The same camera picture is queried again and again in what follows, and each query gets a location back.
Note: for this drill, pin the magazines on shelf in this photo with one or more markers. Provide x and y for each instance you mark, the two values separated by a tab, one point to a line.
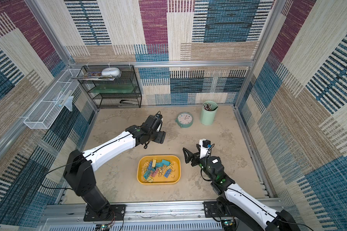
95	76

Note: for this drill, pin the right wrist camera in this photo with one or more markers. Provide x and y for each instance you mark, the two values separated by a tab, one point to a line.
205	146

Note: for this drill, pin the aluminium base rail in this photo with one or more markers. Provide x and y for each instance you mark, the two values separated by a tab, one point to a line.
140	216

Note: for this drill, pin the green tray on shelf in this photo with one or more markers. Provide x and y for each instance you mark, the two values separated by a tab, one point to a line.
113	88

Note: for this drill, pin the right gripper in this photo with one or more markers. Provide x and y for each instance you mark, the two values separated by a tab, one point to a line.
194	158

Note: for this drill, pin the white round device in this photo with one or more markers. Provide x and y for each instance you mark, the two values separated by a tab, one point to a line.
111	72

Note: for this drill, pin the mint green alarm clock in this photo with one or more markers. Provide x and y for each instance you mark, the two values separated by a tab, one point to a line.
184	120

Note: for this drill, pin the white wire mesh basket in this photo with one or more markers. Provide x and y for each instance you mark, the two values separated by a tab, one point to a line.
43	115

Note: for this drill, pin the pens in holder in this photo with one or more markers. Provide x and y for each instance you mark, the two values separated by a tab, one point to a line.
207	107

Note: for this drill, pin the pink binder clip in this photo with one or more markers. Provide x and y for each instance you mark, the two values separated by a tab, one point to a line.
154	173

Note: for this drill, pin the mint green pen holder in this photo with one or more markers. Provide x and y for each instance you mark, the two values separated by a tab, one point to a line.
208	117

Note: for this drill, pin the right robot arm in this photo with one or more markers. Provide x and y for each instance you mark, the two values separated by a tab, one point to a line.
233	201

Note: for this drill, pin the yellow plastic storage box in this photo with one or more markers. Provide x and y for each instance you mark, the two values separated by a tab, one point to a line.
175	165

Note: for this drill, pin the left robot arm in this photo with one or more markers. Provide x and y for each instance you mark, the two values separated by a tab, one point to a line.
80	167

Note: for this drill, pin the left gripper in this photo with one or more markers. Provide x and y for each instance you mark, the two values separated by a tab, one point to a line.
161	137

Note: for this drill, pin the black wire mesh shelf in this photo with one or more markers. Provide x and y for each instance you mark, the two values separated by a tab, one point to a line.
113	100

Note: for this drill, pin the light blue cloth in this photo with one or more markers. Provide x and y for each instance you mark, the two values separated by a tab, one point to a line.
68	103

